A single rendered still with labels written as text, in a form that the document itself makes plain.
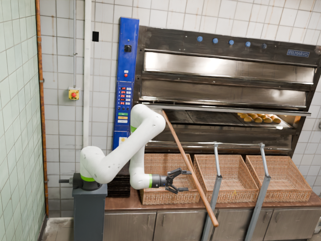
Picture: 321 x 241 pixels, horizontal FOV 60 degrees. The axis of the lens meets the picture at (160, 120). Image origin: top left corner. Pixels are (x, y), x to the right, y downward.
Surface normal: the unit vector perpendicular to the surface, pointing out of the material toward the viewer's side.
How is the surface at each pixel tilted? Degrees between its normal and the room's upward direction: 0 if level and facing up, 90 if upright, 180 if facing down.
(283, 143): 70
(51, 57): 90
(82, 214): 90
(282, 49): 90
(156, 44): 90
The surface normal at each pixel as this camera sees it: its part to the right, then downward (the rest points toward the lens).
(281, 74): 0.20, 0.06
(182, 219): 0.17, 0.40
